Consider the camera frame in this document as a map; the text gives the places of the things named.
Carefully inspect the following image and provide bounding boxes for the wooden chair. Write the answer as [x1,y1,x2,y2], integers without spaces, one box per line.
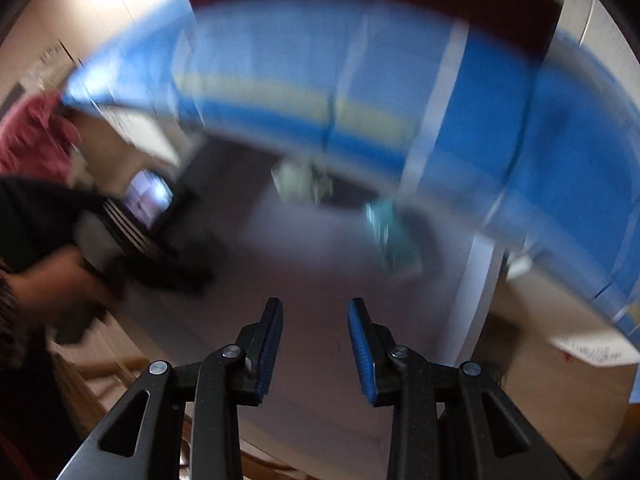
[55,350,151,411]

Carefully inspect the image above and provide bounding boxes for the blue striped sheet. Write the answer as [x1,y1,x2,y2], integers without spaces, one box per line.
[62,0,640,341]

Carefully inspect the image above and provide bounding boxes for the red cloth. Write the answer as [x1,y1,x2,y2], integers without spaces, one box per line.
[0,92,83,181]

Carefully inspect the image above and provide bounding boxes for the white paper sheet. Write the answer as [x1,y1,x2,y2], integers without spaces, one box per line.
[547,327,640,367]

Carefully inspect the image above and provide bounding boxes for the dark cloth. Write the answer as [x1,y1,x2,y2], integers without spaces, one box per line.
[0,260,81,480]

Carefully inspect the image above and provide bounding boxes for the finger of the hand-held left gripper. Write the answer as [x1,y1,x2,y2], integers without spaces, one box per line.
[117,240,217,295]

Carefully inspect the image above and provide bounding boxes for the teal towel in plastic bag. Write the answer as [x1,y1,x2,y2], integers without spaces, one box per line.
[365,199,418,271]

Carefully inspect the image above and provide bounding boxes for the pale green knitted cloth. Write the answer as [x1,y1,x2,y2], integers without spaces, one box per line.
[272,157,333,203]

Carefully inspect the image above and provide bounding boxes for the person's left hand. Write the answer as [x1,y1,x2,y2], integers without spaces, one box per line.
[7,249,123,313]

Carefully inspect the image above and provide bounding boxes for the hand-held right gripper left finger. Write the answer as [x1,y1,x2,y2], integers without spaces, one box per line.
[57,297,284,480]

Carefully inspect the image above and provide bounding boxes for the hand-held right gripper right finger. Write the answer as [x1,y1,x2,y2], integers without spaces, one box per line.
[347,297,571,480]

